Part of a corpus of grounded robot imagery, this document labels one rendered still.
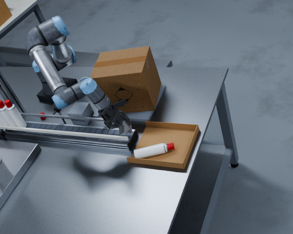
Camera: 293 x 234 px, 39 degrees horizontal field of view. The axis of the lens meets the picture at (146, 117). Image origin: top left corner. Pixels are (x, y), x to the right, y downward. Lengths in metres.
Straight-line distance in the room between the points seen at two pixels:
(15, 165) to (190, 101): 1.01
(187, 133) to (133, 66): 0.45
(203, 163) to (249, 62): 1.41
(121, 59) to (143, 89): 0.22
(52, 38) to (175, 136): 0.81
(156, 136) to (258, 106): 1.44
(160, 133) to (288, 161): 1.14
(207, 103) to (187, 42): 2.15
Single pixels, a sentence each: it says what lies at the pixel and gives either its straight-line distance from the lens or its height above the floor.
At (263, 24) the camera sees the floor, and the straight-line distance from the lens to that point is 4.39.
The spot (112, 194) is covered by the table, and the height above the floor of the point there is 0.83.
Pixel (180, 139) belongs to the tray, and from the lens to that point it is 2.09.
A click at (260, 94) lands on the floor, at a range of 3.53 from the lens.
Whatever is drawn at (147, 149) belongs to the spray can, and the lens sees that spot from 2.03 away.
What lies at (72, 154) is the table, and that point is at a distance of 2.27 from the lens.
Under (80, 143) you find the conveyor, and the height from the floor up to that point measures 0.85.
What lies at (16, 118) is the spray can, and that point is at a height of 0.97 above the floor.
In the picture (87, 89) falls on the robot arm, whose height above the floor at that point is 1.24.
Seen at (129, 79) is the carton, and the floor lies 1.08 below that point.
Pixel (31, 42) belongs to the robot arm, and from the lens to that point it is 2.21.
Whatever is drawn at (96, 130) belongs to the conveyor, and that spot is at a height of 0.88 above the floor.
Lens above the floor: 2.30
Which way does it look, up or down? 40 degrees down
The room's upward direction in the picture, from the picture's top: 21 degrees counter-clockwise
